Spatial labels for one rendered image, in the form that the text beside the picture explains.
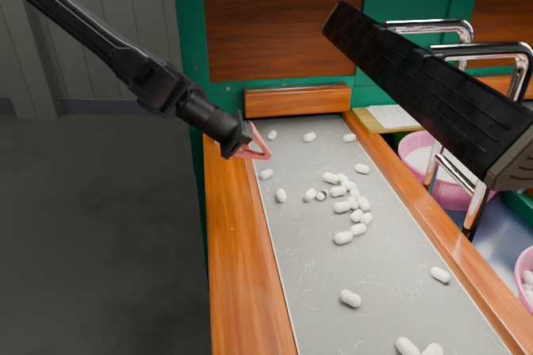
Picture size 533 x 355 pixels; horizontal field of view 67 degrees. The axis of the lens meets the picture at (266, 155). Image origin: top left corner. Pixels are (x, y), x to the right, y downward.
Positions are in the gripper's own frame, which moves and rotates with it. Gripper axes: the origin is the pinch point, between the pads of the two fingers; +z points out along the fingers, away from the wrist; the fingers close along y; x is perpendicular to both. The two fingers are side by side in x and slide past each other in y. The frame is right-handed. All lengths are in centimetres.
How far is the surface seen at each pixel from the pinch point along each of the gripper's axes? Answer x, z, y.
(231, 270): 13.2, -0.6, -20.1
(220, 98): 7.4, -3.8, 38.2
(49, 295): 117, -6, 48
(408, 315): -1.8, 21.6, -30.9
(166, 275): 88, 28, 53
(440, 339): -3.7, 23.9, -35.4
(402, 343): -0.9, 17.5, -36.4
